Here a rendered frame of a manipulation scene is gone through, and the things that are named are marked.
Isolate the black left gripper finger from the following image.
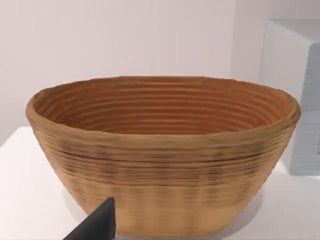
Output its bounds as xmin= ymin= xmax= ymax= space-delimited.
xmin=62 ymin=196 xmax=116 ymax=240

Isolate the brown woven basket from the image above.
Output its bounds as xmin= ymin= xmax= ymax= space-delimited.
xmin=25 ymin=75 xmax=301 ymax=238

